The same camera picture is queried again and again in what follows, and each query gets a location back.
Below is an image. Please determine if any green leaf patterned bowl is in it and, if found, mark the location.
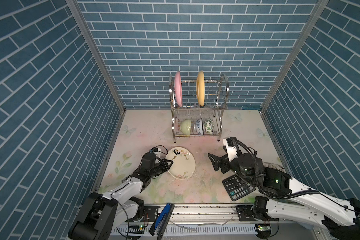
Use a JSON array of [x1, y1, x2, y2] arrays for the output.
[[204, 118, 215, 135]]

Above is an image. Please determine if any white floral ceramic plate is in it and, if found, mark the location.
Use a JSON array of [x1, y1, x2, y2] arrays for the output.
[[166, 147, 196, 180]]

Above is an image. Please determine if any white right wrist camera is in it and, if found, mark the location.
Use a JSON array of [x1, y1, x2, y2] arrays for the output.
[[223, 137, 238, 162]]

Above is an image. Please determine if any blue black stapler tool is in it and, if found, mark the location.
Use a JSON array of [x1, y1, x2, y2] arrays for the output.
[[149, 204, 175, 240]]

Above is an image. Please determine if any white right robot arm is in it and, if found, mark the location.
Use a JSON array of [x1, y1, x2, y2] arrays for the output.
[[208, 154, 360, 240]]

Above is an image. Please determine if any light green bowl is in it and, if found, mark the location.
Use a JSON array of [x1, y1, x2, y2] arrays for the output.
[[180, 119, 192, 136]]

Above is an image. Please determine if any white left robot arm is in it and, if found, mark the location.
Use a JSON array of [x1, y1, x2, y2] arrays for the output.
[[68, 148, 174, 240]]

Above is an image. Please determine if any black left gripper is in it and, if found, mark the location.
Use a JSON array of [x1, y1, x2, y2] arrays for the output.
[[148, 158, 174, 179]]

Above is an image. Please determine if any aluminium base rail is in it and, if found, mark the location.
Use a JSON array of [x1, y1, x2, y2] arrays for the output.
[[107, 204, 330, 240]]

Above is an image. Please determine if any black calculator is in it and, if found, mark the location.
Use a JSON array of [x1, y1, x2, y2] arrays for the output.
[[222, 175, 256, 202]]

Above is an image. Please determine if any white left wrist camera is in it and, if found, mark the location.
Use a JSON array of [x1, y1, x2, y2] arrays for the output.
[[149, 147, 162, 155]]

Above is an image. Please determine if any aluminium corner post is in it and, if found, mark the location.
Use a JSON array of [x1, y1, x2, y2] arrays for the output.
[[66, 0, 126, 114], [260, 0, 329, 115]]

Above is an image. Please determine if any aluminium corner post left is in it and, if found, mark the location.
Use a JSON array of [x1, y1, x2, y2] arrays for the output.
[[66, 0, 126, 114]]

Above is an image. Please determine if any clear plastic wrapper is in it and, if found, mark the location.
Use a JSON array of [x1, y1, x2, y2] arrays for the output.
[[263, 162, 286, 173]]

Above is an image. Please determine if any aluminium corner post right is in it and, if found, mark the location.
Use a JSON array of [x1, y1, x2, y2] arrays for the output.
[[260, 0, 329, 115]]

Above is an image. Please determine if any pink plastic plate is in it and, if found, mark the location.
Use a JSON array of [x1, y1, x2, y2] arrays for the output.
[[174, 71, 183, 107]]

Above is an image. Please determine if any black corrugated cable hose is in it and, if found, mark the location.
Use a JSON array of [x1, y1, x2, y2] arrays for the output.
[[231, 139, 320, 200]]

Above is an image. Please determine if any silver metal dish rack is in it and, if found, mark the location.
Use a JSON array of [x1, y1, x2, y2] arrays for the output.
[[169, 73, 230, 142]]

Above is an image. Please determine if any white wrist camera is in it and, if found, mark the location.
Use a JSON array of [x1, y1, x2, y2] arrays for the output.
[[149, 147, 162, 155], [223, 137, 238, 162]]

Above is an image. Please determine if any yellow plastic plate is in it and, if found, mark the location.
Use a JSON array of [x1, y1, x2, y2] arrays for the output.
[[196, 71, 205, 107]]

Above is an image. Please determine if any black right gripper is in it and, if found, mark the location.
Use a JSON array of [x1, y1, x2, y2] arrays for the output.
[[208, 145, 256, 186]]

